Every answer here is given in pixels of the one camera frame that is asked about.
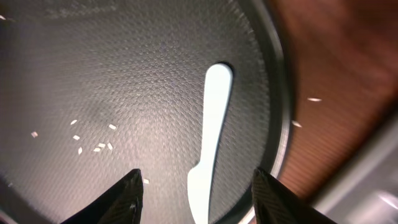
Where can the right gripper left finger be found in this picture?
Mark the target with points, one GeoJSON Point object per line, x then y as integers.
{"type": "Point", "coordinates": [120, 204]}

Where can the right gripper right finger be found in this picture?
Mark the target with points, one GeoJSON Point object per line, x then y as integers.
{"type": "Point", "coordinates": [274, 203]}

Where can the white plastic knife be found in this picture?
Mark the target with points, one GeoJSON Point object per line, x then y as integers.
{"type": "Point", "coordinates": [217, 89]}

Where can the grey dishwasher rack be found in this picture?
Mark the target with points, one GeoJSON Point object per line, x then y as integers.
{"type": "Point", "coordinates": [365, 189]}

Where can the round black serving tray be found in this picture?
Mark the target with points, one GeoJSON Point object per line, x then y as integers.
{"type": "Point", "coordinates": [91, 90]}

